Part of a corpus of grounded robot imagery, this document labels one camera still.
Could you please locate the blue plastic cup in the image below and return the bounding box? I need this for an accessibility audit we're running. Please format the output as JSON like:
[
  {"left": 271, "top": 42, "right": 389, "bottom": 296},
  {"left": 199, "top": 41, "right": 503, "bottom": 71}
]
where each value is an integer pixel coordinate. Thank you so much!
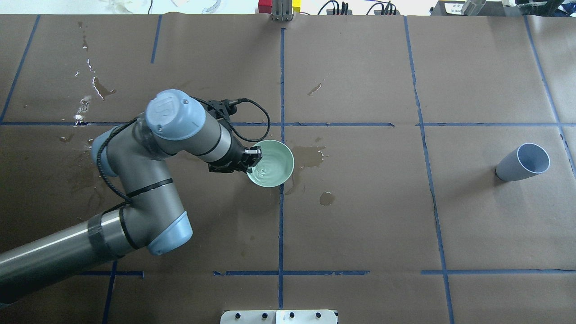
[{"left": 495, "top": 142, "right": 551, "bottom": 182}]

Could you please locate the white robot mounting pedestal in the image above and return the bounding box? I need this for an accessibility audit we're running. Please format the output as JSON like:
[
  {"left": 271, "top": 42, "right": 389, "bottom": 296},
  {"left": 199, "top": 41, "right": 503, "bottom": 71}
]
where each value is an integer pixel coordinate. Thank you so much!
[{"left": 220, "top": 309, "right": 339, "bottom": 324}]

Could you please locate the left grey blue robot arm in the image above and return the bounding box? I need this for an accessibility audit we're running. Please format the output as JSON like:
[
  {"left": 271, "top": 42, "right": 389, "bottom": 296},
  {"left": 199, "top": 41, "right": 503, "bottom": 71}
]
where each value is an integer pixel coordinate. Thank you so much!
[{"left": 0, "top": 90, "right": 271, "bottom": 307}]

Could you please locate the aluminium frame post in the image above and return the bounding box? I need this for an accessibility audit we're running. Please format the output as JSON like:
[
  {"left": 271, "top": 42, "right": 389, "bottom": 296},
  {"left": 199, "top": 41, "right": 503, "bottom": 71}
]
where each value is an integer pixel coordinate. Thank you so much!
[{"left": 270, "top": 0, "right": 294, "bottom": 21}]

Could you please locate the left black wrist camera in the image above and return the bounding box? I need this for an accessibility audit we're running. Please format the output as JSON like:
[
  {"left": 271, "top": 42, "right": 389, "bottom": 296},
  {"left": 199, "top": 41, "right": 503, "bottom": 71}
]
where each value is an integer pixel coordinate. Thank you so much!
[{"left": 207, "top": 100, "right": 239, "bottom": 121}]

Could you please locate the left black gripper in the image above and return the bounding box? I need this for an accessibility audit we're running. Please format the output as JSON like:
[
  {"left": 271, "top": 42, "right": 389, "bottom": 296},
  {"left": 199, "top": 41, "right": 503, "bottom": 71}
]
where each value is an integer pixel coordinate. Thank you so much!
[{"left": 208, "top": 125, "right": 262, "bottom": 174}]

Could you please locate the black power strip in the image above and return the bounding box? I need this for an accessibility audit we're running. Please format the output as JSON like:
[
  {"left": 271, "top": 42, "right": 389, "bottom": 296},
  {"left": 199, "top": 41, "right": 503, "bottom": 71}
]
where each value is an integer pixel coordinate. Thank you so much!
[{"left": 301, "top": 0, "right": 410, "bottom": 16}]

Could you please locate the green bowl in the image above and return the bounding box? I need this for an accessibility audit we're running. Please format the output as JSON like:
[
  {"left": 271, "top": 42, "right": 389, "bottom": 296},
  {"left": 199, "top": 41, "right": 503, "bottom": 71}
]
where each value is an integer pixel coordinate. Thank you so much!
[{"left": 247, "top": 140, "right": 295, "bottom": 187}]

